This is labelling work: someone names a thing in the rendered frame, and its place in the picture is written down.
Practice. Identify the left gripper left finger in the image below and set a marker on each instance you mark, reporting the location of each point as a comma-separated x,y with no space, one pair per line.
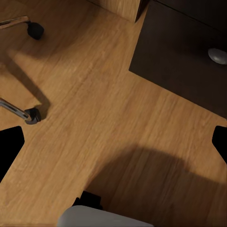
11,142

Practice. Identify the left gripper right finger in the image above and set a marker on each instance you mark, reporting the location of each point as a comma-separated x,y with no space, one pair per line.
219,140

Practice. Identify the swivel chair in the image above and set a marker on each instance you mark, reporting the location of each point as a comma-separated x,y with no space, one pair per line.
35,30

